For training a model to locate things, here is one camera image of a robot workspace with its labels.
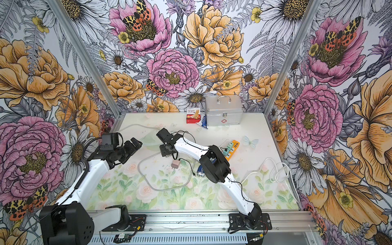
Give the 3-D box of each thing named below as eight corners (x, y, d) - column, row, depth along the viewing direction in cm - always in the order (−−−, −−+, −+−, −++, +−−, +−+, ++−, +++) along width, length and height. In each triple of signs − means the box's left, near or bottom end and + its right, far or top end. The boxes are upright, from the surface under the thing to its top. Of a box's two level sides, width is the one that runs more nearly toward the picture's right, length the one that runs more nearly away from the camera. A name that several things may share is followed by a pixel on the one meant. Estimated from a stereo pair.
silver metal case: (205, 127, 116) (206, 110, 103) (205, 110, 128) (206, 93, 115) (241, 127, 116) (246, 110, 103) (237, 110, 128) (241, 93, 115)
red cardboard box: (186, 123, 115) (186, 121, 114) (187, 109, 125) (187, 107, 123) (200, 123, 115) (200, 121, 114) (200, 109, 125) (200, 107, 123)
